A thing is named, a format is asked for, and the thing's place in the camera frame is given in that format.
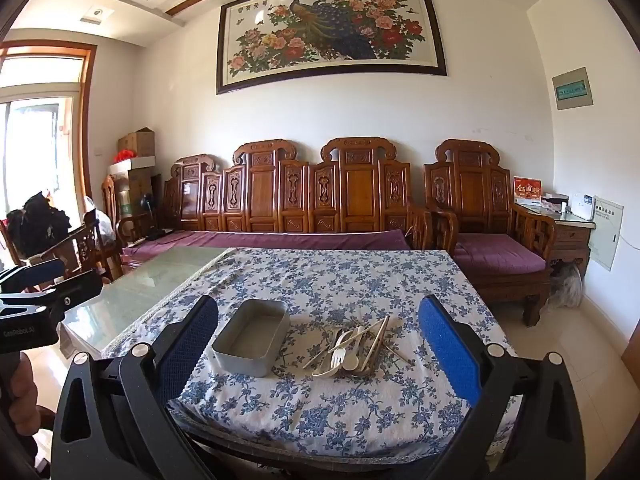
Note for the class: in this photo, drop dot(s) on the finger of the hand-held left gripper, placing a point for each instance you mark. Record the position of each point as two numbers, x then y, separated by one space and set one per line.
75 292
42 271

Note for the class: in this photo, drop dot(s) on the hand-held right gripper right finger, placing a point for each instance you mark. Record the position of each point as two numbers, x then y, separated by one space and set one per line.
447 345

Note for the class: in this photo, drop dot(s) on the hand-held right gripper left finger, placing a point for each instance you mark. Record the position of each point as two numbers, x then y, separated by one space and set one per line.
192 340

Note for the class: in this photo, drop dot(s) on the metal rectangular tray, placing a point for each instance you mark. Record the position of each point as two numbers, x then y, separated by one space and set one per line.
235 355

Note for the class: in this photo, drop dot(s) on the brown chopstick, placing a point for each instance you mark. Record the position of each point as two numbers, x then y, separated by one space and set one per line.
404 358

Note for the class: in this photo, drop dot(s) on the cream chopstick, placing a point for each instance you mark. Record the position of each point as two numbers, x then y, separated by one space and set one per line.
330 352
381 337

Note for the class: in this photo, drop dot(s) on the white plastic spoon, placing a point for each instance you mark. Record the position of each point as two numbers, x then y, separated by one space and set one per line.
356 345

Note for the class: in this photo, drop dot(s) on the white plastic fork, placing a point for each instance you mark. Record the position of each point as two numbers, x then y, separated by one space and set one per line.
330 365

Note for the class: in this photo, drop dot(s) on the person's left hand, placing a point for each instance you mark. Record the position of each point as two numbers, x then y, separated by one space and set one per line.
26 385

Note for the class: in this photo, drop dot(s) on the black clothing pile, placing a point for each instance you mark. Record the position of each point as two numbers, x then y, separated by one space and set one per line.
37 225

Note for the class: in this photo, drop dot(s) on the white plastic bag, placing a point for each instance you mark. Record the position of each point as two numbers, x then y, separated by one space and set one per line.
100 220

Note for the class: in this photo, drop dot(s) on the wooden dining chair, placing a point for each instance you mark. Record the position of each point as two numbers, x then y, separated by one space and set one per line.
109 220

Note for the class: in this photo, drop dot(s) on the square purple seat cushion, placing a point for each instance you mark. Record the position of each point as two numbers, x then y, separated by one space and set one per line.
500 255

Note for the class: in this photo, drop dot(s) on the black desk lamp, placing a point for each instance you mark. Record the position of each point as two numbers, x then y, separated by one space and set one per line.
150 217

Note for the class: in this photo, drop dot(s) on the large cardboard box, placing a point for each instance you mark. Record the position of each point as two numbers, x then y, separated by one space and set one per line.
131 192

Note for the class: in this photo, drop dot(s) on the long purple seat cushion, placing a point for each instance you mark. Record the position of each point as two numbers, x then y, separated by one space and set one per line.
280 241

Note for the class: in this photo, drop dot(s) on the grey fluffy bundle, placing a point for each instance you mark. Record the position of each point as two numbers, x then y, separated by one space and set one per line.
566 285

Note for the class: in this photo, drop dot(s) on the blue floral tablecloth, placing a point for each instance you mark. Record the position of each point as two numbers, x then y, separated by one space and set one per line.
330 275

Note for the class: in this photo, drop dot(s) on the white flat box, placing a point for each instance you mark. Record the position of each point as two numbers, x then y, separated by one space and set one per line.
135 164

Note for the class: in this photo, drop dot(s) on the red artificial flowers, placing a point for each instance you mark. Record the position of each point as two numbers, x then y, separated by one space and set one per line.
126 155

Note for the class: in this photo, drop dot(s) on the brown cardboard box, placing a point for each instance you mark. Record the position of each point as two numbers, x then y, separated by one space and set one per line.
137 144

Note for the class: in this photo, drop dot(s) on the wooden side table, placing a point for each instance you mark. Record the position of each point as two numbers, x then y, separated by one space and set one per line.
570 240

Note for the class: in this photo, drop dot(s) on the carved wooden armchair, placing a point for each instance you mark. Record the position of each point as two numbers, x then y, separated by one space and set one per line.
470 185

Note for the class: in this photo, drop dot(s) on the long carved wooden sofa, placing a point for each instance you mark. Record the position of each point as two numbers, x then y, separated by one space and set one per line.
265 185

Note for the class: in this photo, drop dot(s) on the red desk calendar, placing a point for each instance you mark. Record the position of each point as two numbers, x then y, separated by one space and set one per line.
528 191

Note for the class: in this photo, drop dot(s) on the tissue box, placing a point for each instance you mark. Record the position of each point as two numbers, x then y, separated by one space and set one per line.
554 202

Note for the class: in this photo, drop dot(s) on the white electronic device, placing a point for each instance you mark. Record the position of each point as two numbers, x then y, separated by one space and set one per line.
584 206

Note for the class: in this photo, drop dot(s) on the framed peacock flower painting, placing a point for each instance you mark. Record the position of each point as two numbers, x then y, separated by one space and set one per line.
325 35

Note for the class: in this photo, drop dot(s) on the wooden door frame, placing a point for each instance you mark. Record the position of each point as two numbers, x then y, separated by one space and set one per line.
89 110

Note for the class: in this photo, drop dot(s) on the grey wall panel box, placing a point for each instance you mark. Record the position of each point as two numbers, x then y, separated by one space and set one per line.
572 89

